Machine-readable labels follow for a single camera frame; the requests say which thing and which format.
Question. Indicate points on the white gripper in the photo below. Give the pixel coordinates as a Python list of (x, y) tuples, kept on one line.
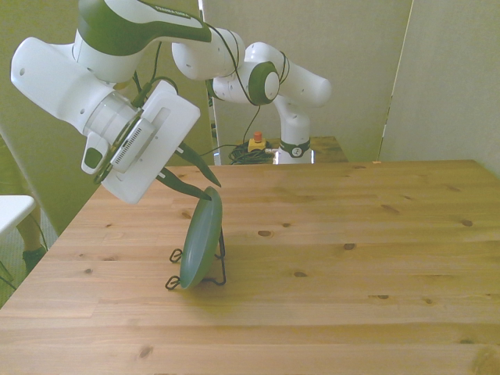
[(176, 117)]

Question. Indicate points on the teal green plate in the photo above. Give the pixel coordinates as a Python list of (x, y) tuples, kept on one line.
[(201, 242)]

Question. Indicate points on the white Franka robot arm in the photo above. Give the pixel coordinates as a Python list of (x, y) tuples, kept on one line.
[(47, 86)]

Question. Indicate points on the yellow emergency stop button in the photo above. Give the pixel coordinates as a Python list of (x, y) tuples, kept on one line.
[(258, 145)]

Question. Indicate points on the small wooden side table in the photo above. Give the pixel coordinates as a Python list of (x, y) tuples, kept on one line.
[(328, 148)]

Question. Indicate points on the person bare leg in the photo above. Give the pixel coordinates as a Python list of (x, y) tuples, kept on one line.
[(28, 230)]

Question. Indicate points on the dark shoe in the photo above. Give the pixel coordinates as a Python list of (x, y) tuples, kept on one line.
[(34, 259)]

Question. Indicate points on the white stool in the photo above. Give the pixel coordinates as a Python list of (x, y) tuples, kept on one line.
[(11, 211)]

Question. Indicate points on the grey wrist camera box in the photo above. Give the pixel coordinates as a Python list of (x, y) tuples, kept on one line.
[(134, 144)]

